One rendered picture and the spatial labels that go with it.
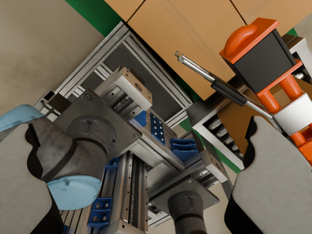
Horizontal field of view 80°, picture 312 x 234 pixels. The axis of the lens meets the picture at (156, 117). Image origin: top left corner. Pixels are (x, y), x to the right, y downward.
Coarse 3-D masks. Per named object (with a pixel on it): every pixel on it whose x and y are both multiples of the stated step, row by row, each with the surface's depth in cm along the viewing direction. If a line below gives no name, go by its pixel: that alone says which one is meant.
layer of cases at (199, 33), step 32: (128, 0) 83; (160, 0) 84; (192, 0) 84; (224, 0) 85; (256, 0) 86; (288, 0) 86; (160, 32) 90; (192, 32) 91; (224, 32) 92; (224, 64) 100
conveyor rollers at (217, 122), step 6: (300, 72) 106; (300, 78) 106; (216, 120) 120; (210, 126) 122; (216, 126) 121; (216, 132) 126; (222, 132) 124; (228, 138) 128; (234, 144) 132; (234, 150) 133; (240, 156) 136
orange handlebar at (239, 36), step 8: (240, 32) 26; (248, 32) 26; (232, 40) 27; (240, 40) 27; (224, 48) 28; (232, 48) 27; (288, 80) 30; (288, 88) 31; (296, 88) 31; (256, 96) 32; (264, 96) 32; (272, 96) 32; (288, 96) 33; (296, 96) 32; (264, 104) 33; (272, 104) 32; (296, 136) 37; (304, 136) 40; (296, 144) 38; (304, 144) 37; (304, 152) 38
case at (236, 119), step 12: (276, 84) 94; (300, 84) 84; (252, 96) 101; (228, 108) 108; (240, 108) 101; (252, 108) 95; (228, 120) 102; (240, 120) 96; (228, 132) 97; (240, 132) 91; (300, 132) 75; (240, 144) 87
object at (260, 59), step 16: (256, 32) 26; (272, 32) 25; (240, 48) 27; (256, 48) 26; (272, 48) 26; (240, 64) 27; (256, 64) 27; (272, 64) 27; (288, 64) 27; (240, 80) 33; (256, 80) 28; (272, 80) 29
